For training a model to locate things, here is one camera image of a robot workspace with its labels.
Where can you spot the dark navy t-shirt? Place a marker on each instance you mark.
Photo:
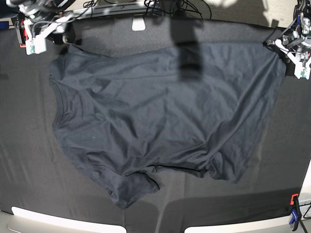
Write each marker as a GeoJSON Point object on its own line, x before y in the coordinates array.
{"type": "Point", "coordinates": [195, 109]}

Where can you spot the blue red clamp front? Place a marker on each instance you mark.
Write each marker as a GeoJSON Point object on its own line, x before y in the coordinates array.
{"type": "Point", "coordinates": [295, 212]}

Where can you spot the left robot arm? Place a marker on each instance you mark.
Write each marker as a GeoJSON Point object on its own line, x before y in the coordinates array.
{"type": "Point", "coordinates": [301, 24]}

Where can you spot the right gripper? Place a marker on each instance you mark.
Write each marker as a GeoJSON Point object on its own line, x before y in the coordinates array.
{"type": "Point", "coordinates": [40, 25]}

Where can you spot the red clamp left rear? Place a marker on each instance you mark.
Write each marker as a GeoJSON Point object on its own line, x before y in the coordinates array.
{"type": "Point", "coordinates": [21, 33]}

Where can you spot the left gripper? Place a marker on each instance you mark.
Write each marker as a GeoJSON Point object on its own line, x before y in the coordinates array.
{"type": "Point", "coordinates": [298, 48]}

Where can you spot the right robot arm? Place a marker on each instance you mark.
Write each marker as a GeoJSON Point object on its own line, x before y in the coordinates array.
{"type": "Point", "coordinates": [54, 6]}

